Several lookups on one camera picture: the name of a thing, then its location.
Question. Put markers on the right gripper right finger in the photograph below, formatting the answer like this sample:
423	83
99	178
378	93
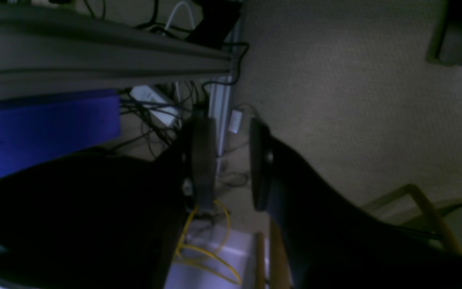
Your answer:
330	243

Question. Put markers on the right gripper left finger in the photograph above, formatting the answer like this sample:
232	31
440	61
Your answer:
95	220

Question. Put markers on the white power adapter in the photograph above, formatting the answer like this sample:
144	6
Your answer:
158	103

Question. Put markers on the grey table frame rail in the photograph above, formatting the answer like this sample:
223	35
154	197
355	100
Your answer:
41	56

